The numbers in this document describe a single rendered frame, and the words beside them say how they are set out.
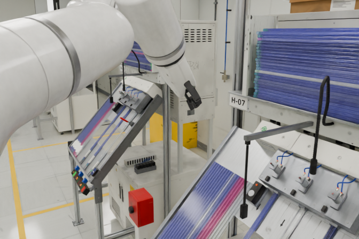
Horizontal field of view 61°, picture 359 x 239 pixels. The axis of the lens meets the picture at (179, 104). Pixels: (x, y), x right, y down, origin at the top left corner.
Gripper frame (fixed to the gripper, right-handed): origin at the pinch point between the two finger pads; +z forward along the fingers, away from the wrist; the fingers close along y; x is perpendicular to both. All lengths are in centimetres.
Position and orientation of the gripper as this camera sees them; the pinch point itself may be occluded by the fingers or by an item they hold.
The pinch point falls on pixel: (184, 91)
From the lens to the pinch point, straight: 73.4
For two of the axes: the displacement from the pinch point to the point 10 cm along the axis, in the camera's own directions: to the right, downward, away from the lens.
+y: 5.2, 6.6, -5.5
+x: 8.2, -5.7, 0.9
